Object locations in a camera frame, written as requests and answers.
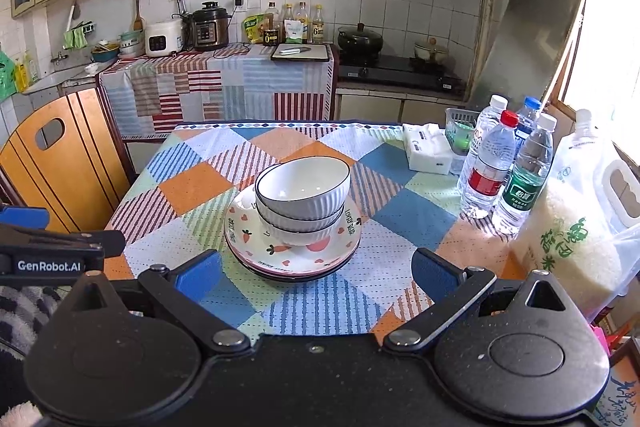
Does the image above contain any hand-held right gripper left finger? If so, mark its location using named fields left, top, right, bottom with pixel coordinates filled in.
left=60, top=249, right=251, bottom=354

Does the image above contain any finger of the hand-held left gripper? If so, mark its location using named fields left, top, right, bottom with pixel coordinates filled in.
left=0, top=205, right=50, bottom=230
left=0, top=224, right=126, bottom=257

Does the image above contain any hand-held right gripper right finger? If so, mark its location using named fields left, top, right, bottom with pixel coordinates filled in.
left=382, top=248, right=581, bottom=353

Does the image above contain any pink carrot print plate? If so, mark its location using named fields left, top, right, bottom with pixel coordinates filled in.
left=223, top=184, right=363, bottom=277

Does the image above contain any white ribbed bowl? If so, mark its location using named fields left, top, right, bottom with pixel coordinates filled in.
left=260, top=217, right=336, bottom=248
left=254, top=157, right=352, bottom=220
left=255, top=164, right=346, bottom=234

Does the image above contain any black white fleece garment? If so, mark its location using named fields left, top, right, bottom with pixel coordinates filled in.
left=0, top=284, right=66, bottom=427

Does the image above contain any wooden chair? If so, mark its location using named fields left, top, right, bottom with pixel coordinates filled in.
left=0, top=88, right=133, bottom=233

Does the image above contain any colourful patchwork tablecloth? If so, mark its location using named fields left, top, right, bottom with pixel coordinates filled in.
left=102, top=122, right=526, bottom=343

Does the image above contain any red label water bottle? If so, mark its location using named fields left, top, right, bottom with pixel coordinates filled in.
left=461, top=110, right=518, bottom=220

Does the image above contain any green label water bottle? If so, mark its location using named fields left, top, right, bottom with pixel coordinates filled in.
left=492, top=113, right=557, bottom=235

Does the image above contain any white tissue pack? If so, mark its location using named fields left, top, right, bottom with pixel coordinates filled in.
left=402, top=123, right=453, bottom=175

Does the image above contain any green plastic bag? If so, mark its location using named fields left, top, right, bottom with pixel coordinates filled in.
left=0, top=52, right=18, bottom=102

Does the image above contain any clear bag of rice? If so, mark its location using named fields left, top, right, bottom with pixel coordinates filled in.
left=507, top=109, right=640, bottom=323

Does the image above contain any kitchen sink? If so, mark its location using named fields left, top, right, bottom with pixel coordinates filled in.
left=22, top=59, right=116, bottom=95

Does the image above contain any green plastic basket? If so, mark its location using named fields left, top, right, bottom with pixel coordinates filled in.
left=445, top=107, right=483, bottom=175

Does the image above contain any yellow detergent bottle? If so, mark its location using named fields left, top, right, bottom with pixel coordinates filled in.
left=15, top=52, right=40, bottom=90

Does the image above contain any white label water bottle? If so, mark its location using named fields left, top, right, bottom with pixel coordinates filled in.
left=457, top=95, right=508, bottom=208

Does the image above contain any striped patchwork counter cloth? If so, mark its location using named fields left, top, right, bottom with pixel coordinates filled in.
left=99, top=44, right=335, bottom=138

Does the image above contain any cream lower cabinet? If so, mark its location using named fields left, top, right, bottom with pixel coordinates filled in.
left=335, top=87, right=466, bottom=124

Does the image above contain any stack of dishes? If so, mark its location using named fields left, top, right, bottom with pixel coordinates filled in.
left=90, top=39, right=121, bottom=62

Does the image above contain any blue cap water bottle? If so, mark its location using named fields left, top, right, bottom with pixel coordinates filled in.
left=515, top=96, right=543, bottom=142

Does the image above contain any pale green pot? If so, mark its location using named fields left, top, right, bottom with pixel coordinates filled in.
left=118, top=30, right=146, bottom=56

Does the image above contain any black gas stove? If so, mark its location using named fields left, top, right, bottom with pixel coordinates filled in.
left=337, top=52, right=463, bottom=90

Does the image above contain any white rice cooker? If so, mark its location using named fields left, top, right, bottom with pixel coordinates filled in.
left=145, top=18, right=185, bottom=58

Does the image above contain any cream enamel pot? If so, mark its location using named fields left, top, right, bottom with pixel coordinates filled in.
left=413, top=37, right=451, bottom=64

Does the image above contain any black pressure cooker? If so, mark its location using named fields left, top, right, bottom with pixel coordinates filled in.
left=187, top=1, right=232, bottom=52

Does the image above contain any black wok with lid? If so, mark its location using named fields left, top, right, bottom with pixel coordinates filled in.
left=337, top=23, right=384, bottom=54

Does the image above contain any green seasoning packet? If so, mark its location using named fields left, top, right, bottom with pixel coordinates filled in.
left=242, top=14, right=266, bottom=44

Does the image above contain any dark cutting board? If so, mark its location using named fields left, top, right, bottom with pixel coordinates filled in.
left=270, top=44, right=332, bottom=62

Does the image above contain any dark soy sauce bottle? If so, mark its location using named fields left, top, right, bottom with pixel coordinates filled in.
left=263, top=2, right=282, bottom=46

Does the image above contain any stainless steel panel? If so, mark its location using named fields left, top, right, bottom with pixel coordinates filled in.
left=470, top=0, right=588, bottom=108

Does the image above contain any white seasoning bag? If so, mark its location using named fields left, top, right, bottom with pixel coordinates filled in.
left=284, top=19, right=307, bottom=44

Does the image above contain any yellow label condiment bottle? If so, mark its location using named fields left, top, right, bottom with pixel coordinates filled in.
left=312, top=4, right=326, bottom=44

